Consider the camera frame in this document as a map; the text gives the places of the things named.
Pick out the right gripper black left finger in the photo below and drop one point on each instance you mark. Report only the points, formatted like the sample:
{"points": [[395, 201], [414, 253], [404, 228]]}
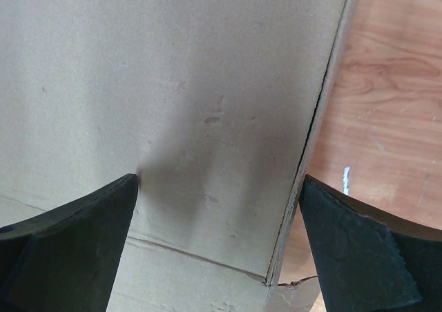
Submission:
{"points": [[66, 259]]}

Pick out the brown cardboard box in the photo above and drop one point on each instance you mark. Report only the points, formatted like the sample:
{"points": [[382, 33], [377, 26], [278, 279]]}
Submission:
{"points": [[213, 103]]}

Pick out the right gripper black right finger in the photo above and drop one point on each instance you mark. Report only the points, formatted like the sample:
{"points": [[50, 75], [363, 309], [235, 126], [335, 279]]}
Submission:
{"points": [[368, 259]]}

